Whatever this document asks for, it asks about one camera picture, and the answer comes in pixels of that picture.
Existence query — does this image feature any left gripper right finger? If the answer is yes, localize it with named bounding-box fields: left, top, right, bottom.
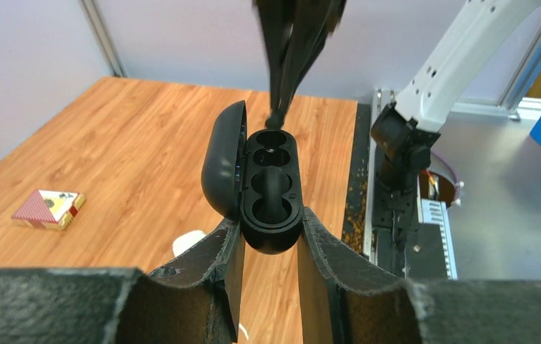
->
left=297, top=208, right=541, bottom=343

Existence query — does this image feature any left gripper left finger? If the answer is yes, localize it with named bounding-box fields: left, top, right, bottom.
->
left=0, top=220, right=244, bottom=343

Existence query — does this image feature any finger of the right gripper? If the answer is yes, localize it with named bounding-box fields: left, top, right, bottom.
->
left=253, top=1, right=299, bottom=114
left=279, top=1, right=346, bottom=117

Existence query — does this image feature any black earbud case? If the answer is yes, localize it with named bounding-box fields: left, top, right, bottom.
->
left=201, top=100, right=304, bottom=254

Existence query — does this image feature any white earbud charging case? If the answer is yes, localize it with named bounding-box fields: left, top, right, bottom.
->
left=172, top=229, right=206, bottom=257

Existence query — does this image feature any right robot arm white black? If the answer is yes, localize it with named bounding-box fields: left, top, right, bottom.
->
left=253, top=1, right=540, bottom=194

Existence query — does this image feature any white plastic scrap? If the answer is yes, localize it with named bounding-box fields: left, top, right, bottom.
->
left=239, top=323, right=249, bottom=341

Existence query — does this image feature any red white card box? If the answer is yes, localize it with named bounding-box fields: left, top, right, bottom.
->
left=11, top=189, right=87, bottom=231

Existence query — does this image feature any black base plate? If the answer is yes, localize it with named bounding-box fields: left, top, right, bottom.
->
left=341, top=102, right=451, bottom=281

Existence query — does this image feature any slotted white cable duct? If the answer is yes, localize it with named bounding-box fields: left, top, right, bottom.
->
left=419, top=199, right=458, bottom=280

